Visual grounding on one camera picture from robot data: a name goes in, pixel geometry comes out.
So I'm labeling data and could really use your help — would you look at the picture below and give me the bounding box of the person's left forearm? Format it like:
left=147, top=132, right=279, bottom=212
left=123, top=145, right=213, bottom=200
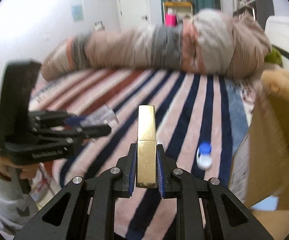
left=0, top=178, right=38, bottom=239

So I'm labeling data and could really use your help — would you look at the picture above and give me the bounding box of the blue wall poster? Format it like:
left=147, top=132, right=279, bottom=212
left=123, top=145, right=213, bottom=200
left=71, top=4, right=84, bottom=22

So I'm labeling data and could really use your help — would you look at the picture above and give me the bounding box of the pink gift bag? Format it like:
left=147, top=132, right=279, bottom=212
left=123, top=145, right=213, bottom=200
left=164, top=14, right=177, bottom=27

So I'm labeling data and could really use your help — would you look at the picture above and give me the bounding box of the white jar with blue lid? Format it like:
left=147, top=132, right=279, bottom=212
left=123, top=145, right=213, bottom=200
left=196, top=141, right=212, bottom=171

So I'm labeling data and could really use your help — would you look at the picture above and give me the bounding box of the gold rectangular lighter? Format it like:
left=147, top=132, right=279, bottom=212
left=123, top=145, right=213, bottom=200
left=136, top=105, right=157, bottom=189

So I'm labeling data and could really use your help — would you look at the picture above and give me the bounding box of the brown cardboard box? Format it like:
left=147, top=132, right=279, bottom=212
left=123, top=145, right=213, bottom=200
left=228, top=93, right=289, bottom=239

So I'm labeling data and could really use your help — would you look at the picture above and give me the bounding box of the yellow shelf table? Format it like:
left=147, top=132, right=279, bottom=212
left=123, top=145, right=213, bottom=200
left=163, top=2, right=193, bottom=23

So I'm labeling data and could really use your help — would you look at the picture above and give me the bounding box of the tan plush toy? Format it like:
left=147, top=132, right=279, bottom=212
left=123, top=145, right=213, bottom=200
left=260, top=69, right=289, bottom=145

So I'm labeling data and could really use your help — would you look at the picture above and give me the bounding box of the clear bottle with beige cap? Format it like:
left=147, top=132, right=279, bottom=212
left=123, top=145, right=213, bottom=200
left=80, top=105, right=119, bottom=128

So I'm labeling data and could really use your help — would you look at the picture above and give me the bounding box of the white door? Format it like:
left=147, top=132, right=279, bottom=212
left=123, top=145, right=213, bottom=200
left=118, top=0, right=150, bottom=30

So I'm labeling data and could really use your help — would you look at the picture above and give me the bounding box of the rolled striped pink duvet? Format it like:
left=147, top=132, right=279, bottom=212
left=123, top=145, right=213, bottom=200
left=41, top=9, right=272, bottom=80

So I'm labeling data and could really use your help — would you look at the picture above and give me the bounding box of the striped fleece blanket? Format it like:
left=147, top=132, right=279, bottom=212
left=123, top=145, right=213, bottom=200
left=28, top=68, right=256, bottom=240

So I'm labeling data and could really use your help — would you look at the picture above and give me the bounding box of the person's left hand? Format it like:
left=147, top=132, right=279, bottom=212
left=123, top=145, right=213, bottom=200
left=0, top=156, right=39, bottom=181

